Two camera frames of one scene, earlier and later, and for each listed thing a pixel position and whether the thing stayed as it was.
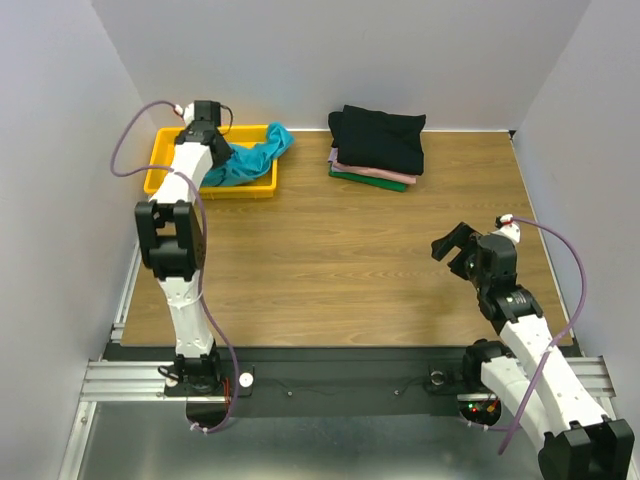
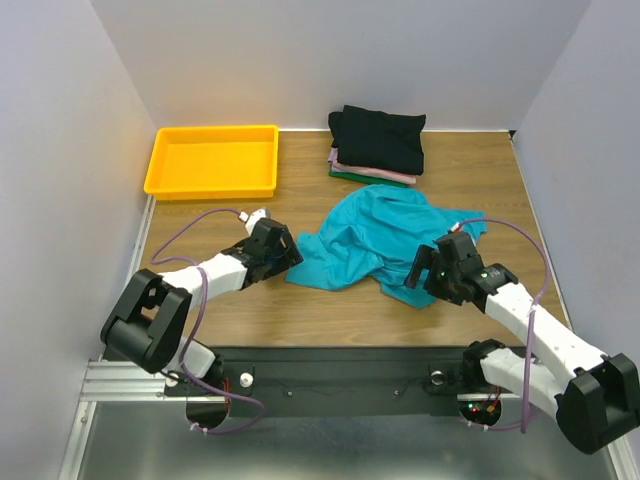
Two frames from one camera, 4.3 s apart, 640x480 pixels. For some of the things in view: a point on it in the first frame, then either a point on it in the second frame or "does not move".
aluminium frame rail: x=115 y=381 does not move
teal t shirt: x=246 y=164 → x=371 y=237
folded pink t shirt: x=373 y=173 does not move
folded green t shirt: x=372 y=182 does not move
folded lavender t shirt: x=333 y=156 does not move
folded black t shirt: x=373 y=139 does not move
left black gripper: x=227 y=151 → x=290 y=257
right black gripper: x=466 y=250 → x=430 y=270
